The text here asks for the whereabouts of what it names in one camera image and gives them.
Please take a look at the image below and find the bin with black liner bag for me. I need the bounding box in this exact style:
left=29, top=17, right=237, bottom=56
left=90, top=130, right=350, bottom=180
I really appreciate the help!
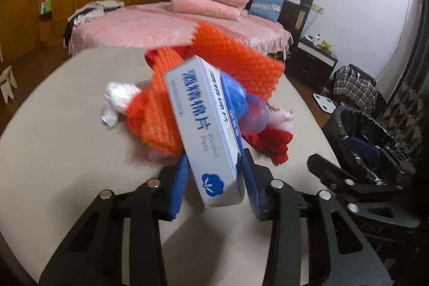
left=322, top=104, right=419, bottom=188

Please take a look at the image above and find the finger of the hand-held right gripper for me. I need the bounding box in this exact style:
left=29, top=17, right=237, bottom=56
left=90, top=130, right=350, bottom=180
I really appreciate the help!
left=307, top=154, right=421, bottom=229
left=341, top=135, right=408, bottom=184

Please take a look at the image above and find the white and blue cardboard box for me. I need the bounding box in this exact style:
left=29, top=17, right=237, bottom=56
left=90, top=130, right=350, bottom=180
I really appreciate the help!
left=166, top=55, right=247, bottom=209

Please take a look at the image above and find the patterned dark curtain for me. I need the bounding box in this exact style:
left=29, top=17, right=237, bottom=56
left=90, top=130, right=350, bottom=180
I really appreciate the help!
left=385, top=0, right=429, bottom=156

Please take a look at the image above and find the pink knotted cloth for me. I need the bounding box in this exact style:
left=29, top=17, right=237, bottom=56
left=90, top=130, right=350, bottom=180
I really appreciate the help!
left=267, top=106, right=295, bottom=133

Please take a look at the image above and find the black and white nightstand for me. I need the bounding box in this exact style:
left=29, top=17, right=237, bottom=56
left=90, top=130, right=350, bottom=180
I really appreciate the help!
left=286, top=37, right=339, bottom=94

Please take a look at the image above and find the black bed headboard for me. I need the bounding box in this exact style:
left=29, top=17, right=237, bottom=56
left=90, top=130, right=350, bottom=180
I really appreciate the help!
left=244, top=0, right=315, bottom=39

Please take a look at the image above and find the white bathroom scale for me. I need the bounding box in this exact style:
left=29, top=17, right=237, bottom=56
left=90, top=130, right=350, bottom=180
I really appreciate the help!
left=312, top=93, right=337, bottom=114

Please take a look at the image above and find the bed with pink bedspread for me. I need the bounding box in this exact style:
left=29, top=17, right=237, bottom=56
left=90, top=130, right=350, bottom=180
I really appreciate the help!
left=69, top=1, right=294, bottom=59

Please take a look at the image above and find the pile of clothes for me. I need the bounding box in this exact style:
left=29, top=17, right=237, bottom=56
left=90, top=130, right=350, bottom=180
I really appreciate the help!
left=63, top=1, right=127, bottom=39

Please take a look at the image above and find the red cloth item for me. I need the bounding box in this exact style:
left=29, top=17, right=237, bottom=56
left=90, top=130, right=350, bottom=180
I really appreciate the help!
left=241, top=124, right=290, bottom=166

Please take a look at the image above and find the small white stool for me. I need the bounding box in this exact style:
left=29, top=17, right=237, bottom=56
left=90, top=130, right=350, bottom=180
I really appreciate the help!
left=0, top=65, right=18, bottom=104

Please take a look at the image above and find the translucent purple plastic piece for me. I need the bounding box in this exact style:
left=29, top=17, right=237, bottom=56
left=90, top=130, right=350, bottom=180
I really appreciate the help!
left=241, top=96, right=271, bottom=135

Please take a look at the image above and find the blue pillow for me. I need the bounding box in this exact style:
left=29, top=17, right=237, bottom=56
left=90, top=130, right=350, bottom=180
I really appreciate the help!
left=249, top=0, right=285, bottom=23

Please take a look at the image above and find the blue plastic shoe cover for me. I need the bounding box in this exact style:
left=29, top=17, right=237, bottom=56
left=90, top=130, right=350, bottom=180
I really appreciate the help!
left=220, top=72, right=251, bottom=122

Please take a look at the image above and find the white tissue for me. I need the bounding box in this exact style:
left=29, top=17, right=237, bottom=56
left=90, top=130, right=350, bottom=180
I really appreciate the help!
left=101, top=81, right=141, bottom=128

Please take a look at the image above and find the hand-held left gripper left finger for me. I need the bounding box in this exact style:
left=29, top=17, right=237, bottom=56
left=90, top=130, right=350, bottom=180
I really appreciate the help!
left=38, top=154, right=190, bottom=286

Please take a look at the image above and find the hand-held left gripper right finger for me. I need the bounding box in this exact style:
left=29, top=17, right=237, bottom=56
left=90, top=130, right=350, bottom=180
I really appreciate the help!
left=239, top=148, right=394, bottom=286

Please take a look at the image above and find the small orange bubble wrap piece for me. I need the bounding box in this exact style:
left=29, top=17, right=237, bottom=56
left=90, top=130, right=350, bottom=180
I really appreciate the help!
left=134, top=47, right=189, bottom=159

